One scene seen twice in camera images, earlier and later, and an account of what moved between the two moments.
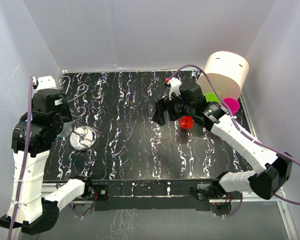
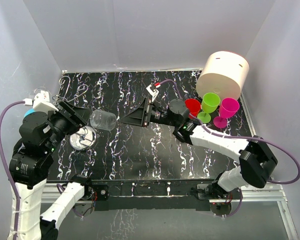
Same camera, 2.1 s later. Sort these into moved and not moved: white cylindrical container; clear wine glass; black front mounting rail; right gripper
Moved: right gripper; clear wine glass
Not moved: white cylindrical container; black front mounting rail
